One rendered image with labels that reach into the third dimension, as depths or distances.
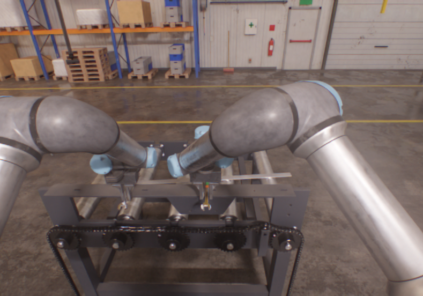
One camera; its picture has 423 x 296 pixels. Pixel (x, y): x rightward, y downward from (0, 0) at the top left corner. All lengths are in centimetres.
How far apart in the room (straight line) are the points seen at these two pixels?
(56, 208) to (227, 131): 120
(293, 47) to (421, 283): 1005
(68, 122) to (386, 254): 58
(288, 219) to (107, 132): 103
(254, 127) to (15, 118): 43
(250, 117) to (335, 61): 1063
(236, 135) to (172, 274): 194
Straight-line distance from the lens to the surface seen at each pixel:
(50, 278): 263
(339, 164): 47
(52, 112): 52
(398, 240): 48
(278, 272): 163
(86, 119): 53
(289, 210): 131
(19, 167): 56
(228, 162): 82
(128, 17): 896
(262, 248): 136
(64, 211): 149
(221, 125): 45
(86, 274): 182
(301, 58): 1052
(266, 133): 43
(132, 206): 153
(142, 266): 239
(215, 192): 114
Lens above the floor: 189
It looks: 29 degrees down
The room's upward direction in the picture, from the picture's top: 1 degrees counter-clockwise
